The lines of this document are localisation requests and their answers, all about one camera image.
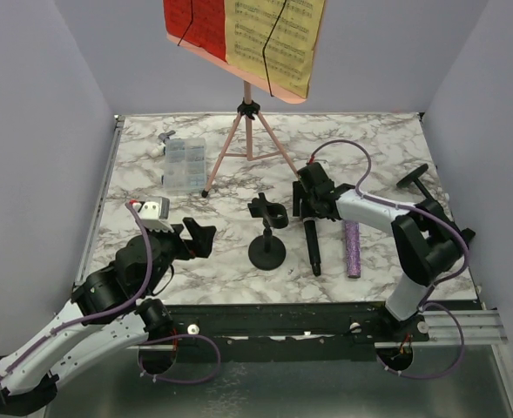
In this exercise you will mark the black microphone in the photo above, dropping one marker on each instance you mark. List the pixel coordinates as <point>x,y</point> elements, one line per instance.
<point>312,245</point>

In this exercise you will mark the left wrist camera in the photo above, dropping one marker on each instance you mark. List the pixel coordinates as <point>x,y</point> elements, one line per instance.
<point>153,213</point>

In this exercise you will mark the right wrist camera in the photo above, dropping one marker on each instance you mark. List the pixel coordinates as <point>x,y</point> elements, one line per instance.
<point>323,162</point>

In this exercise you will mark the yellow sheet music page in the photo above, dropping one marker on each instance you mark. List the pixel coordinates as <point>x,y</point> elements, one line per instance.
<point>275,42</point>

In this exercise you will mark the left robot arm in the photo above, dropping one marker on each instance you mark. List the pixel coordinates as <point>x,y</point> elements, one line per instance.
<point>115,308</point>

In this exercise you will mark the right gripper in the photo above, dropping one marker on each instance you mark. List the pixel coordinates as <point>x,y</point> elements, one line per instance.
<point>306,202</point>

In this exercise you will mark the clear plastic parts box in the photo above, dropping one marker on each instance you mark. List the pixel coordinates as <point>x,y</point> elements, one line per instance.
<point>185,165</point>

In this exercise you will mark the purple glitter microphone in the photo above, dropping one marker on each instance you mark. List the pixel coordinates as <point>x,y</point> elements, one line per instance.
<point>353,249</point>

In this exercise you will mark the red sheet music page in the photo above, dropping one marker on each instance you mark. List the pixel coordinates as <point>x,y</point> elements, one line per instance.
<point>199,22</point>

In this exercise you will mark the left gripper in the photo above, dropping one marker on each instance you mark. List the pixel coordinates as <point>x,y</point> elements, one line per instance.
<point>201,244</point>

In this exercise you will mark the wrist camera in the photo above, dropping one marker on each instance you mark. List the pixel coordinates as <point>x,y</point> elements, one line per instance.
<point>153,213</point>
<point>323,162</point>

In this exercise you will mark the aluminium frame rail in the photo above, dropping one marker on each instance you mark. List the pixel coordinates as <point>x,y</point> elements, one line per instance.
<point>300,332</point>

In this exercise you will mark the white and grey small fitting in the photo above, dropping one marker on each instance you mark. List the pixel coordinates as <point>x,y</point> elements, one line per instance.
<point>158,150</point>

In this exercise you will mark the black microphone stand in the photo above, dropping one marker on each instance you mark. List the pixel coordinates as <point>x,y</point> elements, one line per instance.
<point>413,177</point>
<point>267,252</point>

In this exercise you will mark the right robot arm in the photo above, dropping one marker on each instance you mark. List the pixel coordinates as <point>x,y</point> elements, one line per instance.
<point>427,242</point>

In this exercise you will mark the pink music stand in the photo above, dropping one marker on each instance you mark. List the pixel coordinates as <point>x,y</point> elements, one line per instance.
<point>247,112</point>

